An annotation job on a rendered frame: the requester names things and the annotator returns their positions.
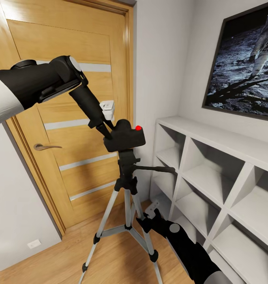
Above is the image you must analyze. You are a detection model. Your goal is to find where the camera tripod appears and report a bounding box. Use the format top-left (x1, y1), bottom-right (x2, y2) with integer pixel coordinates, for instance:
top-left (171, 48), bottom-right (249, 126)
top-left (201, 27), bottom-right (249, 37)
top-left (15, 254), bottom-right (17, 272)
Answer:
top-left (78, 148), bottom-right (175, 284)

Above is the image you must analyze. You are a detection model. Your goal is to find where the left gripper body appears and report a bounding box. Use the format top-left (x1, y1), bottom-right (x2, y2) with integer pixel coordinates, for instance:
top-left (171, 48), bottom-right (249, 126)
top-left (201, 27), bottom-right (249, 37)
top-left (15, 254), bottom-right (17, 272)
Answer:
top-left (78, 95), bottom-right (105, 129)

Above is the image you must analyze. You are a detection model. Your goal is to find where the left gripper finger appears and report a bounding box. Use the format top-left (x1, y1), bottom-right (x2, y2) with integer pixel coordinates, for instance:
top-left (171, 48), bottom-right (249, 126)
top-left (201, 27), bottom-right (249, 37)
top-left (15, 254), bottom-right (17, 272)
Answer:
top-left (96, 123), bottom-right (113, 140)
top-left (104, 119), bottom-right (114, 129)

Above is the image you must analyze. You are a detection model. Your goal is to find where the digital camera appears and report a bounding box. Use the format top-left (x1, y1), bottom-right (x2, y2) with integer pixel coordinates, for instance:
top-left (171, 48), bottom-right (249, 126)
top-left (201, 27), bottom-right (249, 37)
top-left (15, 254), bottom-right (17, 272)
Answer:
top-left (104, 119), bottom-right (146, 152)

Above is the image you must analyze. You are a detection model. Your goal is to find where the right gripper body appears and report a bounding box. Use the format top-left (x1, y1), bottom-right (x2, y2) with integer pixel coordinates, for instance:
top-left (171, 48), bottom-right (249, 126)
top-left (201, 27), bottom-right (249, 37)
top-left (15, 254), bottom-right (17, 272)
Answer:
top-left (141, 208), bottom-right (164, 233)

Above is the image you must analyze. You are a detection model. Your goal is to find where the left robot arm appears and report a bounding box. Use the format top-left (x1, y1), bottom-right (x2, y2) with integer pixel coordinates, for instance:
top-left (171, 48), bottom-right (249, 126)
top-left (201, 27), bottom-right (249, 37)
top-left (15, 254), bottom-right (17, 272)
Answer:
top-left (0, 55), bottom-right (114, 140)

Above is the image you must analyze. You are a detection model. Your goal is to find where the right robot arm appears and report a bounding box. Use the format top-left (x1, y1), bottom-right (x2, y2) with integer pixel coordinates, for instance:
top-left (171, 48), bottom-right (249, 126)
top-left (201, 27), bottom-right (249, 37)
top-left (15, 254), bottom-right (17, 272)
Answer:
top-left (136, 199), bottom-right (233, 284)

